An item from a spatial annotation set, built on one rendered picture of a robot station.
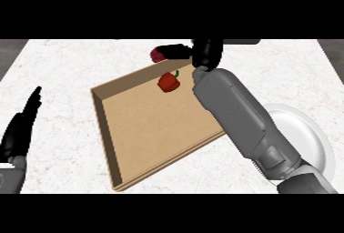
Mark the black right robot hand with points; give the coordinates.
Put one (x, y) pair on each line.
(208, 54)

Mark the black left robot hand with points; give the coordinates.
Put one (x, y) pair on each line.
(20, 130)

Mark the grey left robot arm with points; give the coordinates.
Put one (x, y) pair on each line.
(11, 177)

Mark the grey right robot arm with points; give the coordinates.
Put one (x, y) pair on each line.
(233, 109)

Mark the red bell pepper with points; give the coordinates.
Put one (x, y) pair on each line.
(169, 82)

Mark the shallow brown cardboard box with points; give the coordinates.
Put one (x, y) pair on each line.
(157, 127)

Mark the white round plate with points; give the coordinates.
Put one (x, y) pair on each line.
(305, 133)

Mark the dark grey flat object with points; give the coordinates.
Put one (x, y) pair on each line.
(243, 41)

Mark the dark red round fruit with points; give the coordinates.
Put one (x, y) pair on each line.
(157, 56)

